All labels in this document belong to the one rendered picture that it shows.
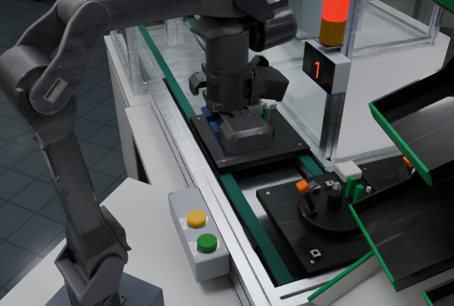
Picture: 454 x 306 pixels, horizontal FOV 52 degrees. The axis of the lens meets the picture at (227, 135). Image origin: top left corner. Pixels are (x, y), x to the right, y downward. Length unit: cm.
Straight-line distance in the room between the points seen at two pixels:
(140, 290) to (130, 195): 49
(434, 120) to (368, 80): 121
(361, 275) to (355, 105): 90
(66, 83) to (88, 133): 258
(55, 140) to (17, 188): 223
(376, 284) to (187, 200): 44
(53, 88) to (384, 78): 145
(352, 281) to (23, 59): 56
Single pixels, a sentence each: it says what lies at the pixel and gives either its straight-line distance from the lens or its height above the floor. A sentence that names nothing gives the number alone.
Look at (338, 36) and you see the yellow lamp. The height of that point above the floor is 128.
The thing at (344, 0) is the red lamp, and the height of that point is 135.
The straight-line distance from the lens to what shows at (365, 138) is 144.
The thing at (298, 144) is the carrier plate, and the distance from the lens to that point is 117.
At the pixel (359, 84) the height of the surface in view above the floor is 86.
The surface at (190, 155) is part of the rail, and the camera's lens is 114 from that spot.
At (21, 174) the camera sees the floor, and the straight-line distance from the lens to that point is 284.
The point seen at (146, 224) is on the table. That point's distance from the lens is 112.
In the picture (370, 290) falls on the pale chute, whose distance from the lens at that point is 78.
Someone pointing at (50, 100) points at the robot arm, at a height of 142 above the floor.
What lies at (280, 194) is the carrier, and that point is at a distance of 102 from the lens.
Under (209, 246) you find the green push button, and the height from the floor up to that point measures 97.
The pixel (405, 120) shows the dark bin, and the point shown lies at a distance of 57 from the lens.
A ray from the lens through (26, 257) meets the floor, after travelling 236.
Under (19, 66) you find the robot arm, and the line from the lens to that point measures 48.
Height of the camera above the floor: 165
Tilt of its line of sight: 35 degrees down
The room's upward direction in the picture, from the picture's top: straight up
